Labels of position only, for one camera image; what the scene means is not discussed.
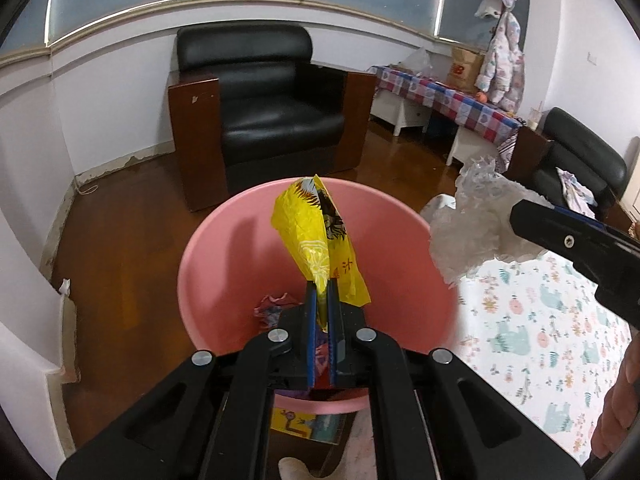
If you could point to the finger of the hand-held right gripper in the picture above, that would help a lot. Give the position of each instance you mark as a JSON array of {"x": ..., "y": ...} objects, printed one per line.
[
  {"x": 582, "y": 216},
  {"x": 590, "y": 255}
]

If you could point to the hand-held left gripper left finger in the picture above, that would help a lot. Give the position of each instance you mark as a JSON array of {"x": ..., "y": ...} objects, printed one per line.
[{"x": 311, "y": 340}]

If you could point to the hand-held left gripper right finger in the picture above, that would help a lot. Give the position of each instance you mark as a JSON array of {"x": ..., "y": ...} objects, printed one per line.
[{"x": 337, "y": 340}]

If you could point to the yellow printed wrapper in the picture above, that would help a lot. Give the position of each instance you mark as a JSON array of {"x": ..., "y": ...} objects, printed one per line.
[{"x": 310, "y": 240}]

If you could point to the pink plastic bin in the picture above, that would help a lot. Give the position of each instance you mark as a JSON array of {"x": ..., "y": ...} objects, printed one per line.
[{"x": 225, "y": 270}]

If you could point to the clear plastic bag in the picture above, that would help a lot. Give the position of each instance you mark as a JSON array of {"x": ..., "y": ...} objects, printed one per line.
[{"x": 470, "y": 230}]

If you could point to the person's right hand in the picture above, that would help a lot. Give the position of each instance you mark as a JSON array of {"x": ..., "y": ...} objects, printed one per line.
[{"x": 617, "y": 400}]

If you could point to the patterned cloth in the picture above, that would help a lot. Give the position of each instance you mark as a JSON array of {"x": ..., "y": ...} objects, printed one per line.
[{"x": 575, "y": 187}]

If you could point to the colourful crumpled wrapper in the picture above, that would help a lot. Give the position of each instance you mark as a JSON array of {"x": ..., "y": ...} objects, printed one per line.
[{"x": 275, "y": 310}]

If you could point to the black leather sofa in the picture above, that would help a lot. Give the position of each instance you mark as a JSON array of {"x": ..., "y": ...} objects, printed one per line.
[{"x": 580, "y": 155}]

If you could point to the yellow card on floor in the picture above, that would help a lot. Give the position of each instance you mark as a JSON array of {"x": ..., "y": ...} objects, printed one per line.
[{"x": 300, "y": 422}]

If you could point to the floral printed tablecloth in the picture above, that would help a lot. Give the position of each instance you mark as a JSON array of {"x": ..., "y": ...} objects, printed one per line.
[{"x": 525, "y": 320}]

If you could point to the plastic drink cup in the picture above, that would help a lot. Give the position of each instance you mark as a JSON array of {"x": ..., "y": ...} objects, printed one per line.
[{"x": 534, "y": 119}]

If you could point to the orange fruit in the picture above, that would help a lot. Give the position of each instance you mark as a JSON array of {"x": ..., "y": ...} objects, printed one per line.
[{"x": 483, "y": 96}]

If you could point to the floral padded jacket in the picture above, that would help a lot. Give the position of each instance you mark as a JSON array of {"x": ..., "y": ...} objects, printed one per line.
[{"x": 502, "y": 65}]

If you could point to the plaid table cover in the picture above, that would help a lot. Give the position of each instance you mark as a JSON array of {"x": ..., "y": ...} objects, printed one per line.
[{"x": 450, "y": 100}]

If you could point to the white low table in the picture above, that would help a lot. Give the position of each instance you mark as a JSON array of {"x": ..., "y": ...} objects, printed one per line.
[{"x": 410, "y": 115}]

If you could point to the translucent plastic bag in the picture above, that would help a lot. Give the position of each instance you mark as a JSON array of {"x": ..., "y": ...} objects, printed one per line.
[{"x": 417, "y": 62}]

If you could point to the black leather armchair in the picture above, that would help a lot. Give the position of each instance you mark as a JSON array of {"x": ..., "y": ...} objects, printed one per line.
[{"x": 260, "y": 110}]

